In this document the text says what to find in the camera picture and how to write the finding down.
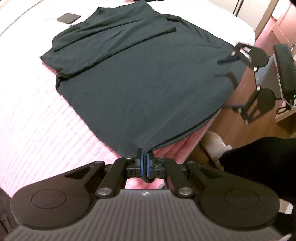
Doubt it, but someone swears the pink ribbed bed blanket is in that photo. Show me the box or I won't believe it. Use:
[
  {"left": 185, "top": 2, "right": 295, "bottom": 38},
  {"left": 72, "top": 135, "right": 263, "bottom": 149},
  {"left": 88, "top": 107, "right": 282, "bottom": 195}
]
[{"left": 0, "top": 0, "right": 255, "bottom": 197}]

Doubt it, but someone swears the grey slipper foot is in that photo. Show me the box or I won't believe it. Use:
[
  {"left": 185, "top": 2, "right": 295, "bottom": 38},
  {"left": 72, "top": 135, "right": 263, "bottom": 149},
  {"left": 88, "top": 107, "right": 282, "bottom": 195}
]
[{"left": 201, "top": 131, "right": 232, "bottom": 162}]

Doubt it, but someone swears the black trouser leg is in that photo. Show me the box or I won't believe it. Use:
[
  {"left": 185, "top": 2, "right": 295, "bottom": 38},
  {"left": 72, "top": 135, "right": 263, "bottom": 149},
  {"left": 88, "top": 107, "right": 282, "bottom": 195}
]
[{"left": 219, "top": 137, "right": 295, "bottom": 205}]

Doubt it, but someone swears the black smartphone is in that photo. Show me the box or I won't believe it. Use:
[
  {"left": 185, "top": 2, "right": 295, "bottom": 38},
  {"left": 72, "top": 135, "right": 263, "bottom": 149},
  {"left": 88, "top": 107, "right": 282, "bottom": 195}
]
[{"left": 57, "top": 13, "right": 81, "bottom": 25}]

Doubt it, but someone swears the dark green long-sleeve sweater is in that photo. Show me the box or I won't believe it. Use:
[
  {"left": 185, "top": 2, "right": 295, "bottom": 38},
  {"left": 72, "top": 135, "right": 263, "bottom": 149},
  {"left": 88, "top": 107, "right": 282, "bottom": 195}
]
[{"left": 41, "top": 1, "right": 246, "bottom": 156}]

